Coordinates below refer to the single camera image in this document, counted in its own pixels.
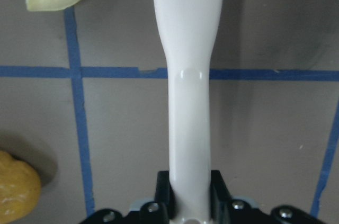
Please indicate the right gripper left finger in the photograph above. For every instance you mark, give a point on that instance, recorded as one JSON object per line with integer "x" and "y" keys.
{"x": 159, "y": 209}

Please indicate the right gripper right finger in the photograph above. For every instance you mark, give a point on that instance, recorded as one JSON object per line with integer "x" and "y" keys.
{"x": 226, "y": 209}

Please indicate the beige hand brush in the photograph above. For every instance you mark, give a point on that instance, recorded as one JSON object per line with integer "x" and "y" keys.
{"x": 187, "y": 30}

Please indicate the yellow potato toy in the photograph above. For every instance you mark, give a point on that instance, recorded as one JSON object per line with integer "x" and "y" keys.
{"x": 20, "y": 188}

